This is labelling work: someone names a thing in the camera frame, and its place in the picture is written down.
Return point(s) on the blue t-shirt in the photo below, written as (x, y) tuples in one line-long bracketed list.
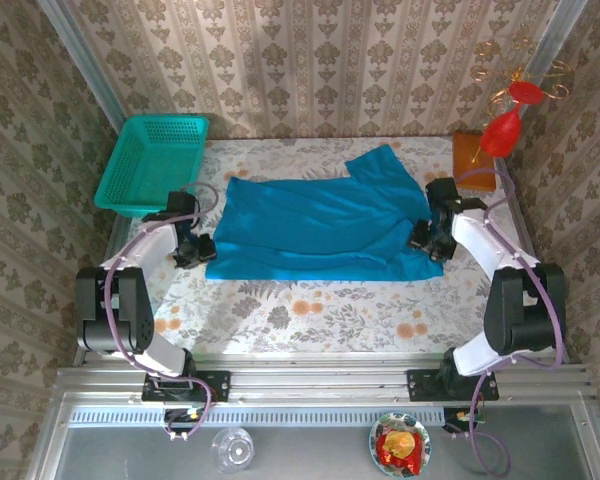
[(310, 230)]

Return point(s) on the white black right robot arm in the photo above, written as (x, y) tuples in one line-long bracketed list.
[(475, 240)]

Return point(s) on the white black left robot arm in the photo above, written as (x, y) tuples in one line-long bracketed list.
[(150, 245)]

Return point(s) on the wooden stand base block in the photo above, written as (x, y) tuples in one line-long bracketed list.
[(470, 160)]

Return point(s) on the teal plastic basket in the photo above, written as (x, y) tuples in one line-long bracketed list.
[(147, 165)]

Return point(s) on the red plastic goblet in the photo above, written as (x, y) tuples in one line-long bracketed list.
[(502, 135)]

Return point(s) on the floral tablecloth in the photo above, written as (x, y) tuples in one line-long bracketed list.
[(305, 320)]

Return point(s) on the red and gold ornament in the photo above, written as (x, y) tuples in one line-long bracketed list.
[(517, 75)]

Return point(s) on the clear glass cup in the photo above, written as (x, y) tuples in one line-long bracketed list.
[(232, 449)]

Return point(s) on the yellow wrapped snack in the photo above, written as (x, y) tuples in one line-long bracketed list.
[(397, 442)]

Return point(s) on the patterned plate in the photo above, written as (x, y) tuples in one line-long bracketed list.
[(377, 440)]

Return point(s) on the red snack packet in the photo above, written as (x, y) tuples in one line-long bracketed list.
[(410, 457)]

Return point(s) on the grey metal shelf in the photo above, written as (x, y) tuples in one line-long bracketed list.
[(320, 455)]

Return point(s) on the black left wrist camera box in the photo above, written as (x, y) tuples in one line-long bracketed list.
[(182, 205)]

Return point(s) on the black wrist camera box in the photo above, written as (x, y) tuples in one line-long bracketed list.
[(442, 192), (182, 205)]

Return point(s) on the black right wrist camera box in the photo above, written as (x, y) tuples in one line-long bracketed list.
[(442, 192)]

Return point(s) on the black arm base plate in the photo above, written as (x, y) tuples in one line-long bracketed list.
[(422, 385), (215, 385)]

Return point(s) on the aluminium frame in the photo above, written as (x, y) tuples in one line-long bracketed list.
[(305, 375)]

